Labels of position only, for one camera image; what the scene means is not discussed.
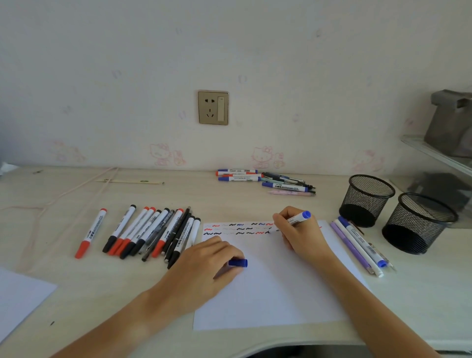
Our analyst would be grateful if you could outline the white slim pen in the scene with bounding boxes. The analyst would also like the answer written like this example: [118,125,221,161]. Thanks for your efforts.
[333,219,384,278]

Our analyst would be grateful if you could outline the paper-wrapped chopsticks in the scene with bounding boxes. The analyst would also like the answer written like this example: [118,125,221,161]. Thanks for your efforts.
[96,178,165,185]

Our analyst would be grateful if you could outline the person's right hand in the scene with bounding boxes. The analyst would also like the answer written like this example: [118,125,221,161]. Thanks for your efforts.
[272,206,336,265]

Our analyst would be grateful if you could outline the light wooden table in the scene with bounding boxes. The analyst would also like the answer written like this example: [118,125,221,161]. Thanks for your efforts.
[0,166,472,358]

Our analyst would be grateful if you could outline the pile of assorted pens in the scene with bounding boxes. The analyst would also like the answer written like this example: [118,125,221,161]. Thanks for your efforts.
[215,168,317,197]

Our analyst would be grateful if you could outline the thin pink cord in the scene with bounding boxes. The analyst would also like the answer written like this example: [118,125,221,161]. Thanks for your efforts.
[0,167,118,270]

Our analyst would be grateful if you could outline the black slim pen silver tip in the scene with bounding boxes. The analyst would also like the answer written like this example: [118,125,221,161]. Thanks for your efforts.
[162,206,192,255]
[165,212,192,261]

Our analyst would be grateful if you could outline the clear acrylic rack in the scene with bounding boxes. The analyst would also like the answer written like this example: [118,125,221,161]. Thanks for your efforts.
[390,134,472,229]

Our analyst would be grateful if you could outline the person's right forearm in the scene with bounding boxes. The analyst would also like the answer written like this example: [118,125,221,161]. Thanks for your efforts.
[317,252,442,358]

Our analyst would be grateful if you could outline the person's left hand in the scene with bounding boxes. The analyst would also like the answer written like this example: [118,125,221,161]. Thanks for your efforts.
[144,236,246,322]

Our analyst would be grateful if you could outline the blank white paper sheet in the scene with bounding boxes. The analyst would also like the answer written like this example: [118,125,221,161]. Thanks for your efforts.
[0,267,58,344]

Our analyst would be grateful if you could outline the purple slim pen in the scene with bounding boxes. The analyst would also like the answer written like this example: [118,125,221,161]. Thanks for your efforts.
[330,221,375,275]

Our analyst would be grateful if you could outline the white paper sheet with squiggles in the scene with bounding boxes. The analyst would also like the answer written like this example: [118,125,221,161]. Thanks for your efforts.
[193,220,369,331]

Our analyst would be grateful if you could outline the gold wall socket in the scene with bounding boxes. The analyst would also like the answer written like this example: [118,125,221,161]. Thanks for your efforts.
[197,89,230,126]

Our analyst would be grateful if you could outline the black mesh cup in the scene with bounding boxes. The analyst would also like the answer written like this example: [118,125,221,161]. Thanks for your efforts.
[382,192,459,255]
[338,174,396,228]

